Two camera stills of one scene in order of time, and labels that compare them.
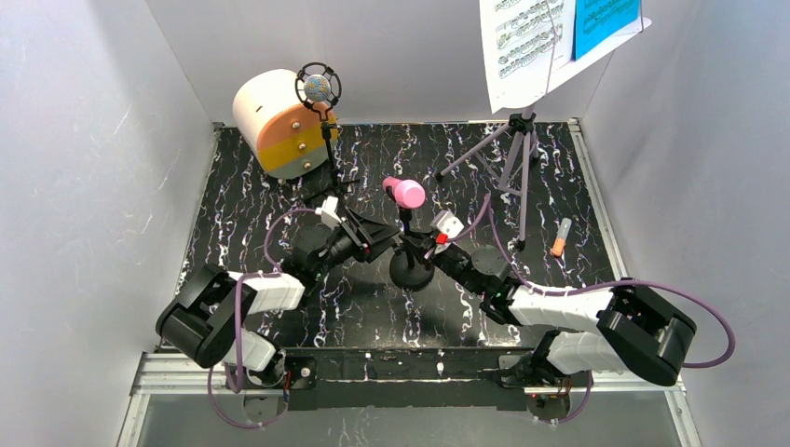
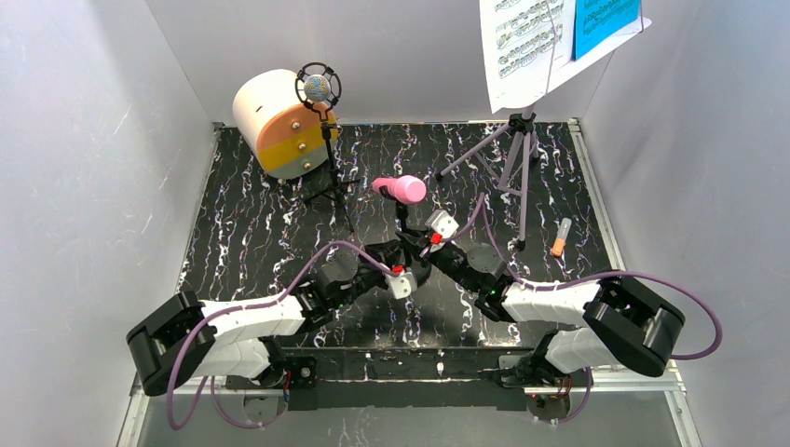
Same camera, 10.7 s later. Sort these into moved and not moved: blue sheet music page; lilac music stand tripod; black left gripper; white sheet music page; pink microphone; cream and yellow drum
Moved: pink microphone; black left gripper
Not moved: blue sheet music page; lilac music stand tripod; cream and yellow drum; white sheet music page
